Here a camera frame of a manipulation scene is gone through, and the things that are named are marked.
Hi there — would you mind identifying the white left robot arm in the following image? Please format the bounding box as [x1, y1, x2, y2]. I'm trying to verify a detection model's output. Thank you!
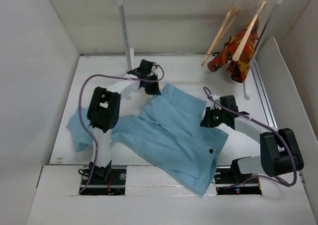
[85, 60, 163, 184]

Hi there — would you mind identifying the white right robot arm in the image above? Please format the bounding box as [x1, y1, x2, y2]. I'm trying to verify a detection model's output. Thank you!
[200, 93, 304, 187]

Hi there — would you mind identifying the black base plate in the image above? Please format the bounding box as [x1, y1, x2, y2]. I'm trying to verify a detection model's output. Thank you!
[79, 167, 127, 196]
[212, 166, 262, 195]

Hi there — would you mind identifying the wooden hanger with garment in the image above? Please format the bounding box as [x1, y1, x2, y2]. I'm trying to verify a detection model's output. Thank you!
[232, 0, 266, 62]

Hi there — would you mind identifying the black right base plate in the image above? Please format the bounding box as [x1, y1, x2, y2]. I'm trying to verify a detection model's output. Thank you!
[212, 166, 262, 195]

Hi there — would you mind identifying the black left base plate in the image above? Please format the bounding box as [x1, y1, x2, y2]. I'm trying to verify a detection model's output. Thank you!
[79, 167, 127, 196]

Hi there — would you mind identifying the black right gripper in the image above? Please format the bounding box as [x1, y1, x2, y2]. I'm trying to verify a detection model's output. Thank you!
[200, 105, 227, 127]

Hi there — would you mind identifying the orange patterned garment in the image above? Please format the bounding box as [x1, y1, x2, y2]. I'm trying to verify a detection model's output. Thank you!
[207, 15, 260, 83]

